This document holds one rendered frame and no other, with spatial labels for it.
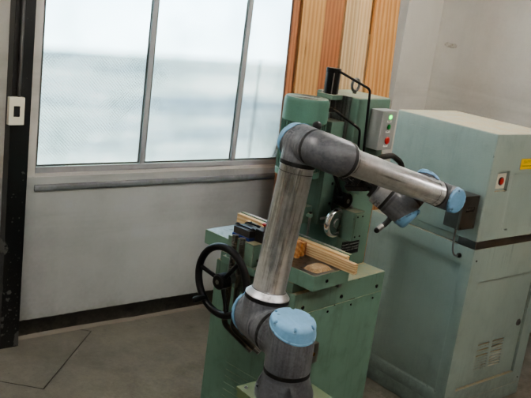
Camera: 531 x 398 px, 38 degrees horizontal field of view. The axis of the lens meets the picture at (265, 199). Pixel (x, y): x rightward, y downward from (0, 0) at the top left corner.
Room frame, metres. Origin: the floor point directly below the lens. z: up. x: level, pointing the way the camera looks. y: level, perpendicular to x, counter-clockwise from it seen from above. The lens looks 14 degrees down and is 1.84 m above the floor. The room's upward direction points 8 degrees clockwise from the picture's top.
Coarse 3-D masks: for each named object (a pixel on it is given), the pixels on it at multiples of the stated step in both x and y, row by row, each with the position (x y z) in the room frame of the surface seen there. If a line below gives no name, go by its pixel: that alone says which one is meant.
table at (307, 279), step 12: (216, 228) 3.07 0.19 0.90; (228, 228) 3.10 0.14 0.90; (216, 240) 3.00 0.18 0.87; (300, 264) 2.76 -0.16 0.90; (324, 264) 2.80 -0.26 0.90; (300, 276) 2.69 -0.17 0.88; (312, 276) 2.65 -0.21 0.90; (324, 276) 2.68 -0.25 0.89; (336, 276) 2.74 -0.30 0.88; (312, 288) 2.64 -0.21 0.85
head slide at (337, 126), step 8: (328, 120) 3.01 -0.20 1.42; (336, 120) 3.04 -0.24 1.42; (328, 128) 2.99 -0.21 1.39; (336, 128) 3.00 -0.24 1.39; (320, 176) 2.99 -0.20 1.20; (328, 176) 3.00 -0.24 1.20; (312, 184) 3.01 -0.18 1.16; (320, 184) 2.99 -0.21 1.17; (328, 184) 3.00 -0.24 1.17; (312, 192) 3.01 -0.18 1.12; (320, 192) 2.98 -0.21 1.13; (328, 192) 3.01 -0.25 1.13; (312, 200) 3.01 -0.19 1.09; (320, 200) 2.98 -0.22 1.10; (328, 200) 3.02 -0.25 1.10; (312, 208) 3.00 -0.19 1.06; (320, 208) 2.99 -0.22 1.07; (328, 208) 3.02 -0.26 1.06; (320, 216) 2.99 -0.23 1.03
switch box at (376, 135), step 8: (376, 112) 3.07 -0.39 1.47; (384, 112) 3.05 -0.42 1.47; (392, 112) 3.09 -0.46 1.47; (376, 120) 3.07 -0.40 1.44; (384, 120) 3.06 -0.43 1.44; (392, 120) 3.10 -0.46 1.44; (368, 128) 3.09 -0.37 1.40; (376, 128) 3.06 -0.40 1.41; (384, 128) 3.06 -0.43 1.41; (392, 128) 3.11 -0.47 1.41; (368, 136) 3.08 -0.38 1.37; (376, 136) 3.06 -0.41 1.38; (384, 136) 3.07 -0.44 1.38; (392, 136) 3.11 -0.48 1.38; (368, 144) 3.08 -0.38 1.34; (376, 144) 3.05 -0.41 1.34; (384, 144) 3.08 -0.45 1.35
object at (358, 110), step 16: (352, 96) 3.05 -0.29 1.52; (352, 112) 3.04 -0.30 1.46; (352, 128) 3.03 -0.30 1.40; (368, 208) 3.16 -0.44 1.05; (304, 224) 3.14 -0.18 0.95; (320, 224) 3.09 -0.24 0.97; (368, 224) 3.18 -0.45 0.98; (320, 240) 3.08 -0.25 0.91; (336, 240) 3.03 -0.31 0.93; (352, 256) 3.12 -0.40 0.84
